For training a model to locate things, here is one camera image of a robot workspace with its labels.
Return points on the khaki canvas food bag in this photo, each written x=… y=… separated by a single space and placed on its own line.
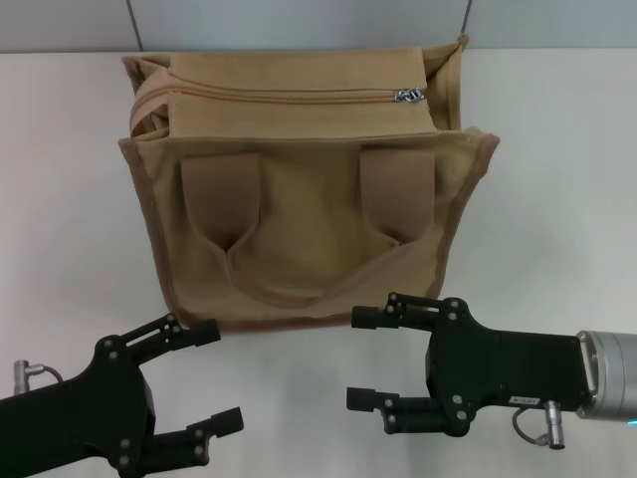
x=308 y=224

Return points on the silver metal zipper slider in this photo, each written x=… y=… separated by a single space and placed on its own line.
x=409 y=94

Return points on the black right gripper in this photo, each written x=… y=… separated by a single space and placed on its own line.
x=507 y=368

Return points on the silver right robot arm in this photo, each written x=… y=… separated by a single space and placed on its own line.
x=612 y=373

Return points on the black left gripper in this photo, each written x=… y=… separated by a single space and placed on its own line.
x=74 y=428

